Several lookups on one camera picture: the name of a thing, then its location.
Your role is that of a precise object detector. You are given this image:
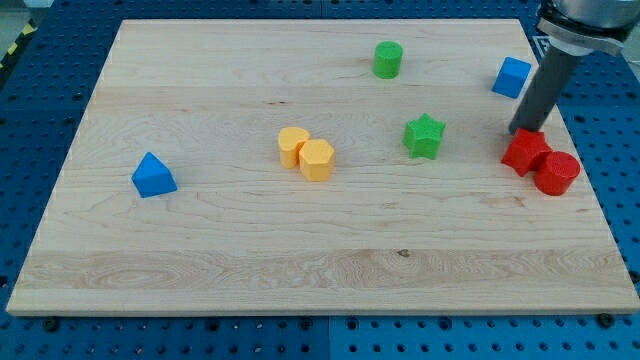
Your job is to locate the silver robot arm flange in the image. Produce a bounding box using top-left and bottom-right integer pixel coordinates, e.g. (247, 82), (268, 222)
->
(537, 0), (639, 56)

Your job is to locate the green star block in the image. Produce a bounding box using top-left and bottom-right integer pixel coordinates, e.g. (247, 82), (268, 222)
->
(402, 113), (446, 160)

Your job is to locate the red star block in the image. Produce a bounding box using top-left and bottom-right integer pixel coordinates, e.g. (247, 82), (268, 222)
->
(501, 128), (552, 177)

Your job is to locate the yellow hexagon block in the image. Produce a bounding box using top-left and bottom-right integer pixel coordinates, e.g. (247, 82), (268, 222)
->
(299, 139), (335, 182)

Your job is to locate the yellow heart block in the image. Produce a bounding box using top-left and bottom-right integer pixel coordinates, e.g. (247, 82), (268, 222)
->
(278, 127), (310, 169)

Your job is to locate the light wooden board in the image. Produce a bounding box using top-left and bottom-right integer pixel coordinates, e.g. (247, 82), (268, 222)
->
(7, 19), (639, 317)

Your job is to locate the green cylinder block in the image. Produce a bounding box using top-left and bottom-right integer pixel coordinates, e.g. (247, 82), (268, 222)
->
(373, 41), (403, 79)

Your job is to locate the blue triangle block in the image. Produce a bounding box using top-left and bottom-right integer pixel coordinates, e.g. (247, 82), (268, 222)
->
(131, 152), (178, 198)

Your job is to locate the blue cube block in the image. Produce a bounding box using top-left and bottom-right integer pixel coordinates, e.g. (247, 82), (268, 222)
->
(492, 57), (532, 99)

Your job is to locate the red cylinder block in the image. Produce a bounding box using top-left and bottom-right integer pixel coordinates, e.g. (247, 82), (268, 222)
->
(534, 152), (581, 196)

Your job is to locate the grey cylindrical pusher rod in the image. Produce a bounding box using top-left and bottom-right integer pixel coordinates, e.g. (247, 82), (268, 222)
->
(508, 45), (584, 135)

